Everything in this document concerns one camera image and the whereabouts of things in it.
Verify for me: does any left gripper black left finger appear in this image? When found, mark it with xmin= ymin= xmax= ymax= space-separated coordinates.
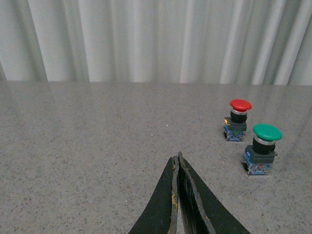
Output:
xmin=129 ymin=156 xmax=179 ymax=234

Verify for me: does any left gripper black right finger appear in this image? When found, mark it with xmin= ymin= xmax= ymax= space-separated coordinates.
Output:
xmin=178 ymin=152 xmax=249 ymax=234

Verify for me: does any green mushroom push button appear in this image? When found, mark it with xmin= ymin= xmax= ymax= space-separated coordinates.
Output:
xmin=241 ymin=123 xmax=282 ymax=176

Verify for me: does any red mushroom push button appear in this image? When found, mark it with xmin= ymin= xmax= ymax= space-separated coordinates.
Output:
xmin=223 ymin=99 xmax=252 ymax=141

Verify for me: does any white pleated curtain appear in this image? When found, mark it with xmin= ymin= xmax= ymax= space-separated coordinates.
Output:
xmin=0 ymin=0 xmax=312 ymax=85

